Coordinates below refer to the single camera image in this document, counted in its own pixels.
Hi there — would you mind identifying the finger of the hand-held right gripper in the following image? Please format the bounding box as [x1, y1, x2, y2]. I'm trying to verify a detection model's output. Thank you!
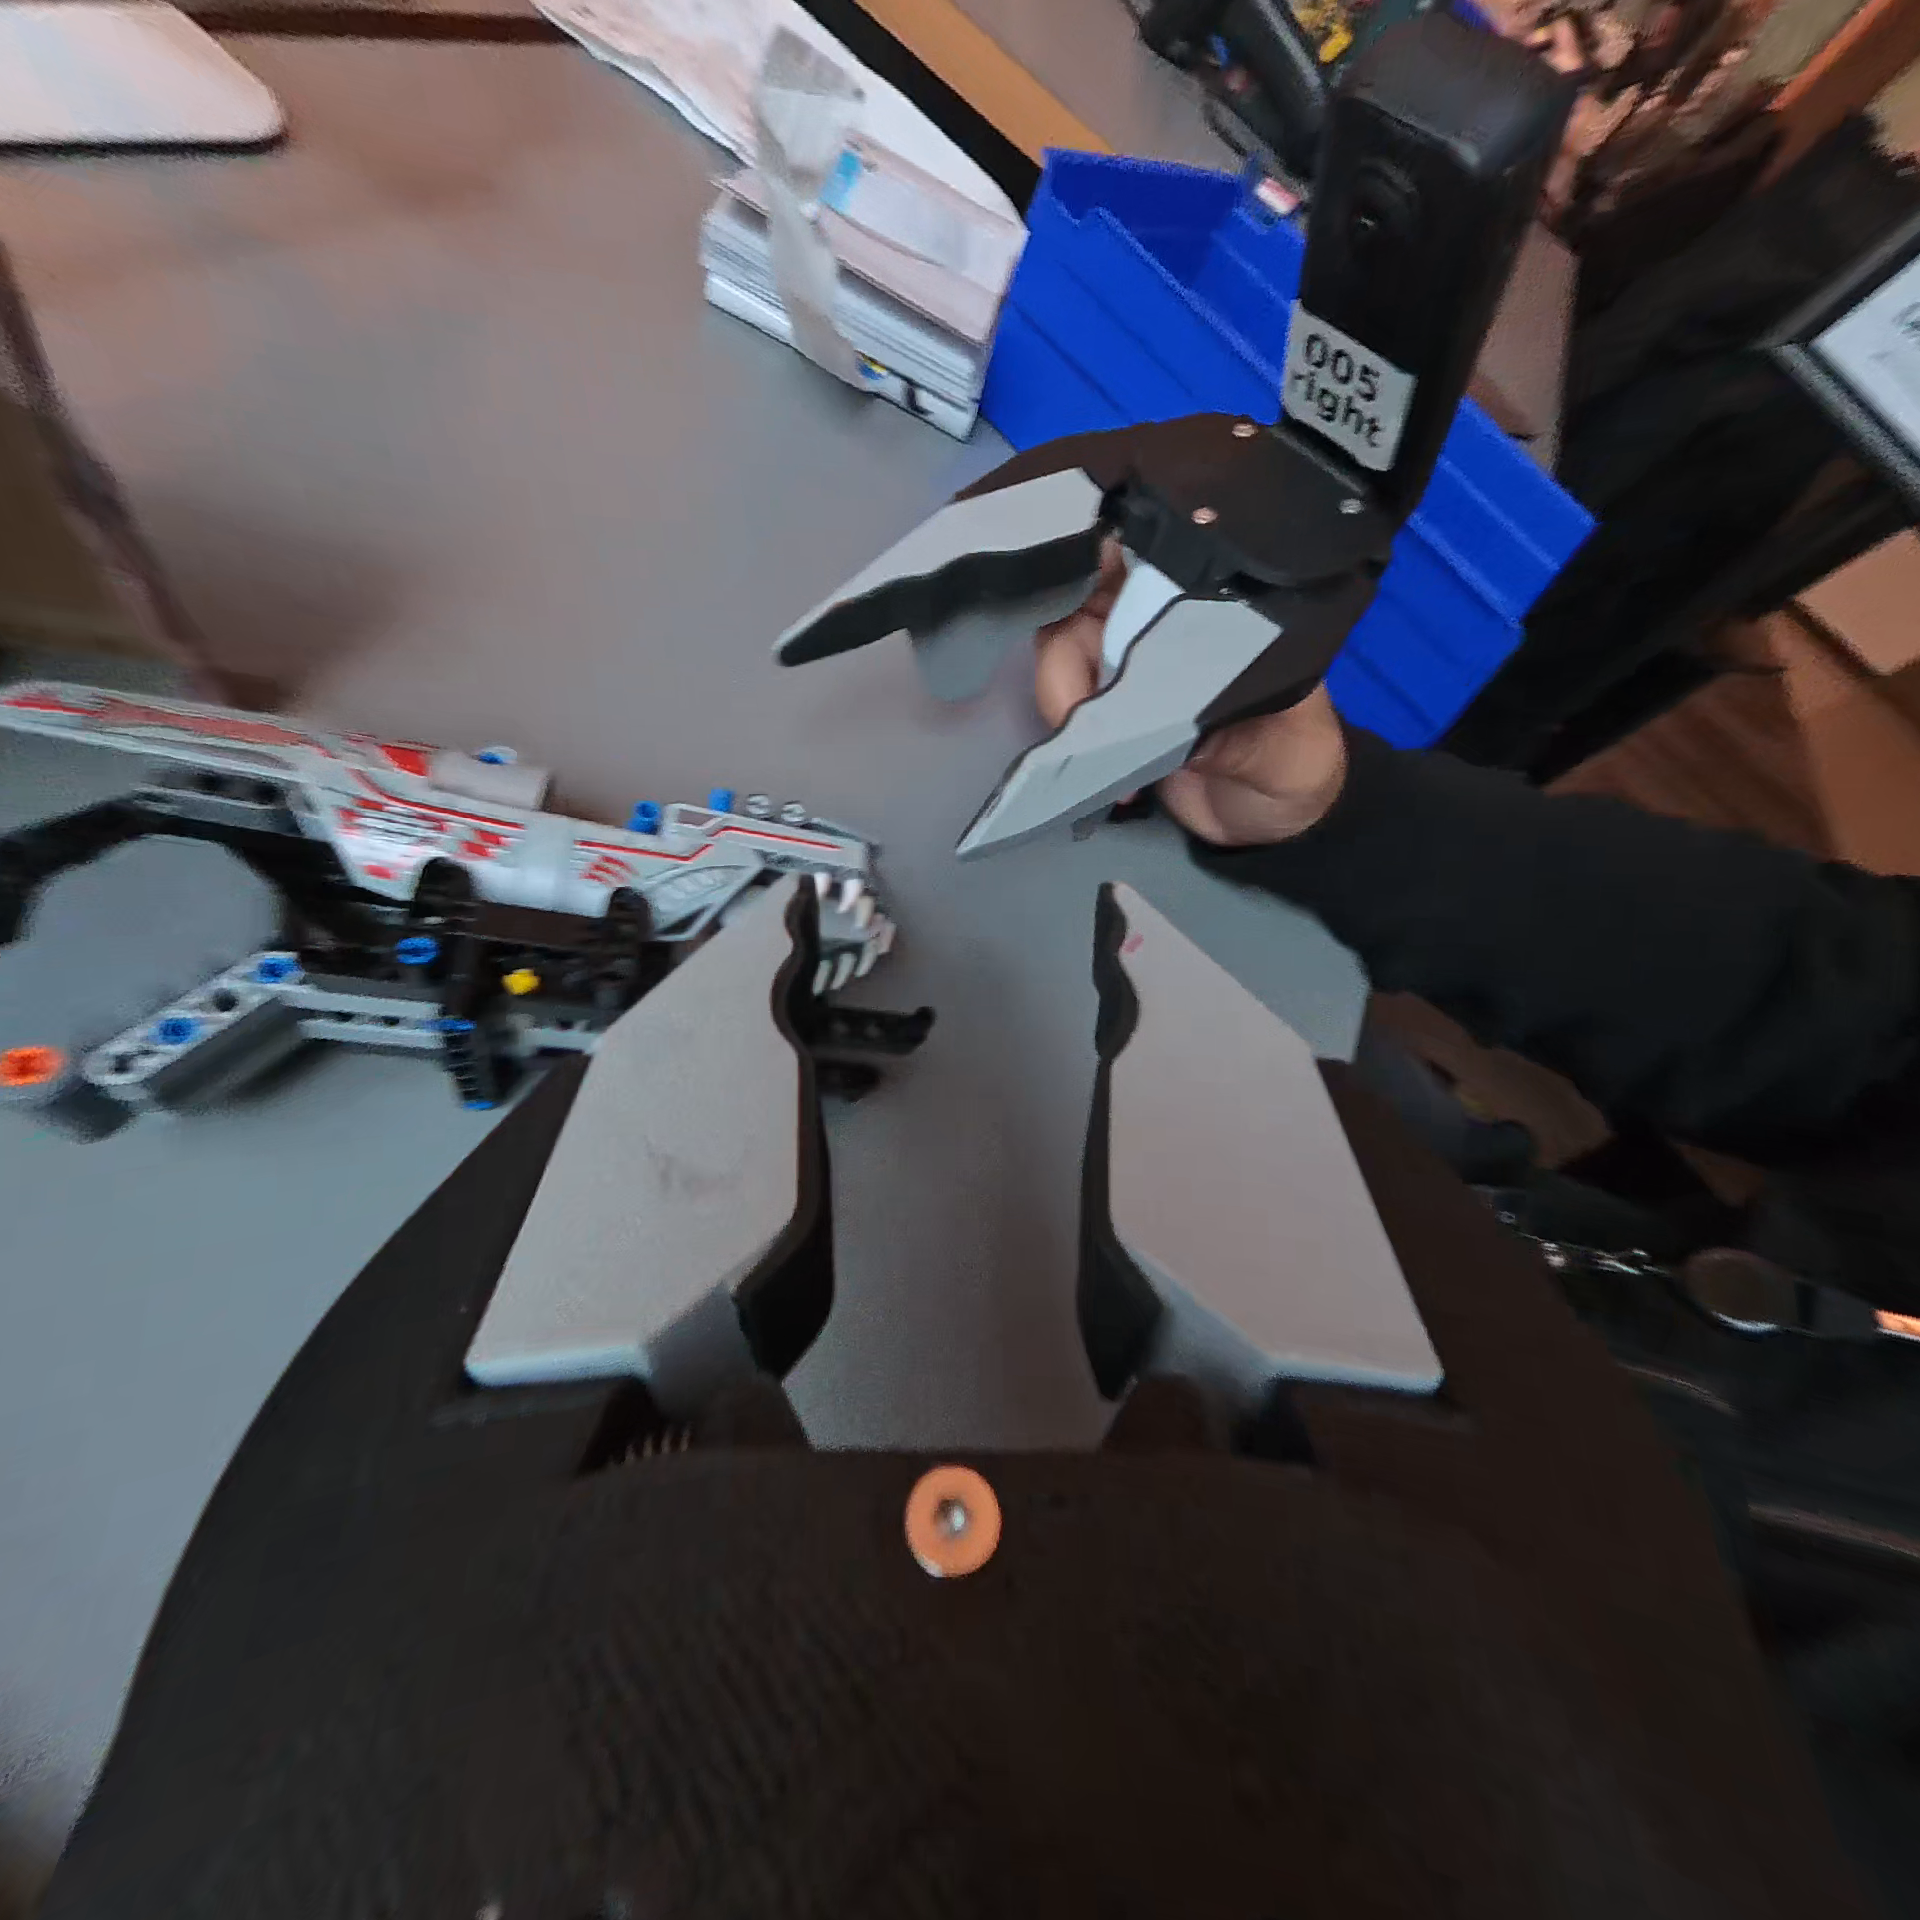
[951, 561, 1287, 864]
[772, 469, 1119, 707]

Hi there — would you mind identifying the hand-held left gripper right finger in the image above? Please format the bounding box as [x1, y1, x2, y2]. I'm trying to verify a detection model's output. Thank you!
[1077, 881, 1450, 1427]

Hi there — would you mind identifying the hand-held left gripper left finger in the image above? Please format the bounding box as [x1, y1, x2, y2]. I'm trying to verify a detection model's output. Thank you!
[462, 878, 836, 1389]

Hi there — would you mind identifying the white lego instruction booklet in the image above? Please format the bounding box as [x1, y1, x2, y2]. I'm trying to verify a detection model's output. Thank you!
[699, 165, 995, 444]

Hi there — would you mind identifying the blue plastic bin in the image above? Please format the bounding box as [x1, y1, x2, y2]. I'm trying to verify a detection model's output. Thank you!
[978, 147, 1597, 751]

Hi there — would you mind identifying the grey red lego vehicle model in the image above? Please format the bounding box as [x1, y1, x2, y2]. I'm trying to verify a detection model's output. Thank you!
[0, 679, 939, 1145]

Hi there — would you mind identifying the person's right forearm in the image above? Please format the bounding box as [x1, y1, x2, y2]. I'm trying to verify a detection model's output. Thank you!
[1191, 726, 1920, 1203]

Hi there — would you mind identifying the person's right hand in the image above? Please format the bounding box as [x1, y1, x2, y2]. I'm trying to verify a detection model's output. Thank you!
[1031, 540, 1354, 847]

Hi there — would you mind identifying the black framed paper sign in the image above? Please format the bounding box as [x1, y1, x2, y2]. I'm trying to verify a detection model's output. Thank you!
[1757, 211, 1920, 518]

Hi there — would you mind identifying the wooden side table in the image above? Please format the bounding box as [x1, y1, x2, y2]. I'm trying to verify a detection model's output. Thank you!
[847, 0, 1119, 159]

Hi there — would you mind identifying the black device with cable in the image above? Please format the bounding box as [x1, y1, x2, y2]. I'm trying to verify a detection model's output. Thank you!
[1135, 0, 1360, 168]

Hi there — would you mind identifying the metal clip strap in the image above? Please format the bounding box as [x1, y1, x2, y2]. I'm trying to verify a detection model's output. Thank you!
[1500, 1200, 1920, 1347]

